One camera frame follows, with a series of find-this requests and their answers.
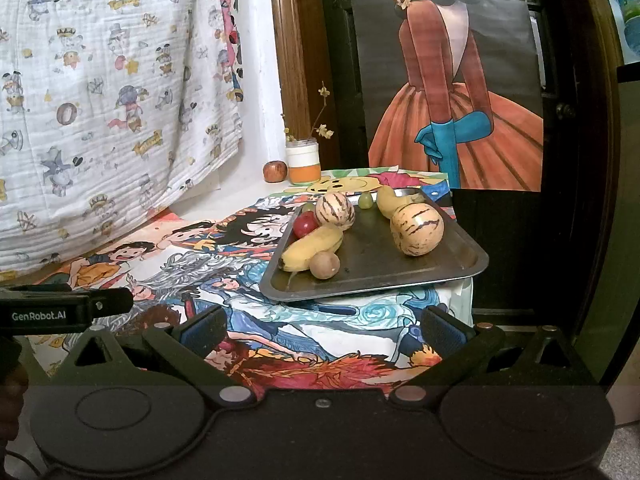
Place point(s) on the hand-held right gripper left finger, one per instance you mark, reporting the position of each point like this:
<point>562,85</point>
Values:
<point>202,330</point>

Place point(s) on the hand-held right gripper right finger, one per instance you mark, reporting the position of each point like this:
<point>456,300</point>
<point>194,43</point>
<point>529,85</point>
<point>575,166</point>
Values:
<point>445,332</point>

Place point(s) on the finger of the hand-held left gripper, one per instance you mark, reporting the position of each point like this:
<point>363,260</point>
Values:
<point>115,301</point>

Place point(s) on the metal baking tray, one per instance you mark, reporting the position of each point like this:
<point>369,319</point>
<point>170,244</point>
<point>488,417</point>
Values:
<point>375,260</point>

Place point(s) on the striped yellow pepino melon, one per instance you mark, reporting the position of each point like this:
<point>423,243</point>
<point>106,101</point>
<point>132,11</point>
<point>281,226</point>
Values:
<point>416,230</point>
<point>335,210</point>

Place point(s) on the straight yellow banana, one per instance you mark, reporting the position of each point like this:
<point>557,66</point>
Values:
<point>310,251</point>

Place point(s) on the round brown fruit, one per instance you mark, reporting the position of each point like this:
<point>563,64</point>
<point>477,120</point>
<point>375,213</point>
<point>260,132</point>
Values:
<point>325,265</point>

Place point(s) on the curved yellow banana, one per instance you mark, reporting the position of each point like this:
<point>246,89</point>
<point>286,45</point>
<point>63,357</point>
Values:
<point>386,202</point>

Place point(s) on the red cherry tomato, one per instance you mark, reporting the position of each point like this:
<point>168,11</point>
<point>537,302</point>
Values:
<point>305,225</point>

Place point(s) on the green grape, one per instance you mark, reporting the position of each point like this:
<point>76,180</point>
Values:
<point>366,200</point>
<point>308,207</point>

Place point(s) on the cartoon printed tablecloth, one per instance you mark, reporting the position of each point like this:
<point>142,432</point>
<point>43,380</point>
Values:
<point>200,270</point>

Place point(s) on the red apple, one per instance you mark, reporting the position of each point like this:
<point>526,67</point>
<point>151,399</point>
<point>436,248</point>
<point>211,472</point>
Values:
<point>275,171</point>

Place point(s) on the white printed blanket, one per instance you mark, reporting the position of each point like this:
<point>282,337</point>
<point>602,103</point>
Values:
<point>100,110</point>

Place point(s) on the white and orange jar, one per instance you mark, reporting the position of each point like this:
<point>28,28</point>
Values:
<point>303,161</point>

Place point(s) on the yellow flower twig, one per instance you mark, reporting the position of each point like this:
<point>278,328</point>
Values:
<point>324,130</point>

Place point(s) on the brown wooden door jamb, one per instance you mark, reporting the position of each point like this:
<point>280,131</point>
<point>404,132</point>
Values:
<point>295,60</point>

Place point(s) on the dark wooden door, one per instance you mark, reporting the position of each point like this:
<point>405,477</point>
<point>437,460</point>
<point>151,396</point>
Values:
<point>345,60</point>

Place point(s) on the clear plastic bottle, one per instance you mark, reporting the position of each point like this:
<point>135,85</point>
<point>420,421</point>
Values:
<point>631,15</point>

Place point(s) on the wall poster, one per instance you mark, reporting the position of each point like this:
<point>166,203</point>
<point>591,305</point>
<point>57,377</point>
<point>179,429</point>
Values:
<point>450,85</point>

